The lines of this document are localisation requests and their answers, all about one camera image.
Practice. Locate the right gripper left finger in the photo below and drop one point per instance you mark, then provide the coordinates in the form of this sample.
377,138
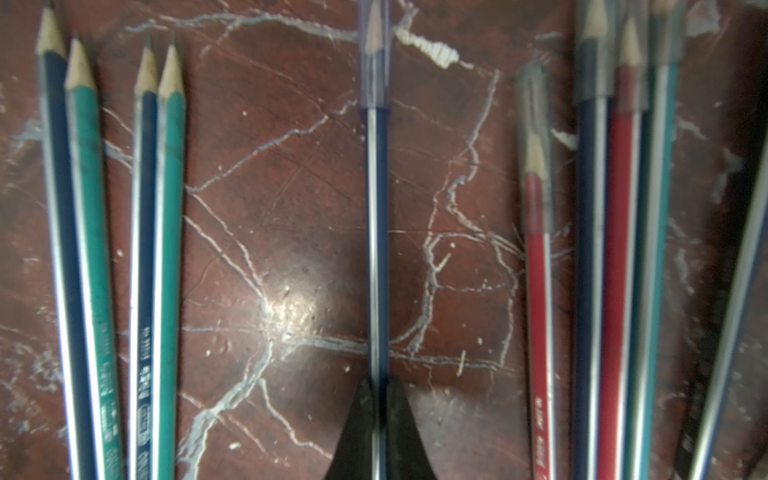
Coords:
352,459

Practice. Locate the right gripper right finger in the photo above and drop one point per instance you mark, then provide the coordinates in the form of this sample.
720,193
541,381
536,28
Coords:
406,455

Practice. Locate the dark blue printed pencil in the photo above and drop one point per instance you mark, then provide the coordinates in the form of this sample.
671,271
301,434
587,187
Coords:
142,265

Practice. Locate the green pencil with eraser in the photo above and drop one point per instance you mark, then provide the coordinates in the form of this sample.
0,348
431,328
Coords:
171,129

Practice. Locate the red capped pencil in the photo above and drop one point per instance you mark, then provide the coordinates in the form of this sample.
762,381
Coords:
534,160

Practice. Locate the dark blue capped pencil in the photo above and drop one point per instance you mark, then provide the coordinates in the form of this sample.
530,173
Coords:
374,42

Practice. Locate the dark blue pencil right group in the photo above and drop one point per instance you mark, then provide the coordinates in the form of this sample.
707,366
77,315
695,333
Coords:
594,67

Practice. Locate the red pencil right group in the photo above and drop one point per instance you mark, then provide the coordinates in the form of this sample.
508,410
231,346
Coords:
627,110

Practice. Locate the teal pencil right group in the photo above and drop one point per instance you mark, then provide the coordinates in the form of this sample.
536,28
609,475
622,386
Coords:
665,42

